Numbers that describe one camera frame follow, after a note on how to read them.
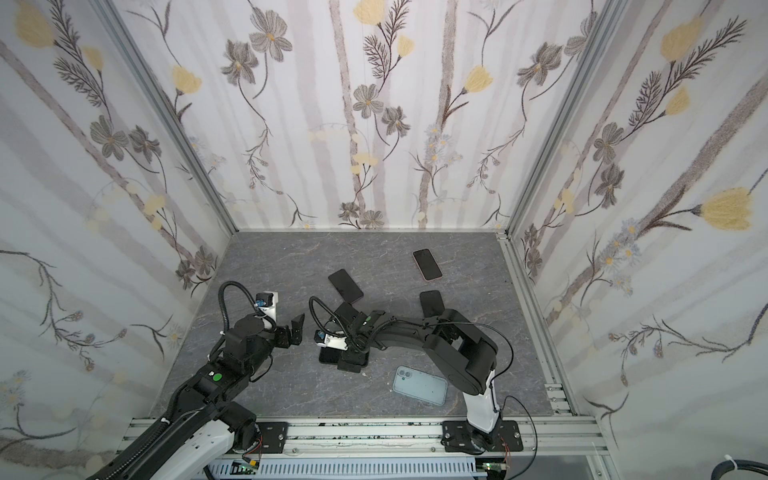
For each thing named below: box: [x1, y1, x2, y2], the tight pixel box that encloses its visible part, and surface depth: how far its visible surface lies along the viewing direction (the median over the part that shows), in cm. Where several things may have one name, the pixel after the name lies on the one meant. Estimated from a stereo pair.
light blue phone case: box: [393, 365, 449, 406], surface depth 84 cm
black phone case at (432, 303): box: [420, 290, 445, 318], surface depth 103 cm
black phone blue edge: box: [413, 249, 443, 281], surface depth 113 cm
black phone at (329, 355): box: [318, 346, 342, 365], surface depth 80 cm
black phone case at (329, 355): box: [319, 346, 342, 363], surface depth 80 cm
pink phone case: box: [412, 248, 443, 282], surface depth 113 cm
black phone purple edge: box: [328, 268, 364, 304], surface depth 106 cm
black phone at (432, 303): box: [419, 290, 445, 318], surface depth 103 cm
